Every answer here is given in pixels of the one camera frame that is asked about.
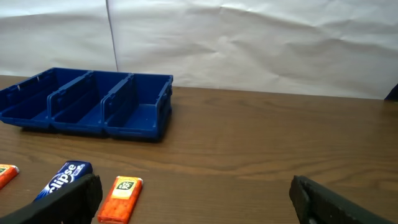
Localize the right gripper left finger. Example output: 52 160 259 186
0 173 103 224

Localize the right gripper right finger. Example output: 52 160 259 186
289 175 398 224

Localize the blue candy pack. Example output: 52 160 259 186
34 160 93 202

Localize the orange candy box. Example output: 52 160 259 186
0 164 20 190
97 175 144 224

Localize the blue tray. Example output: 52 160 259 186
0 67 174 141

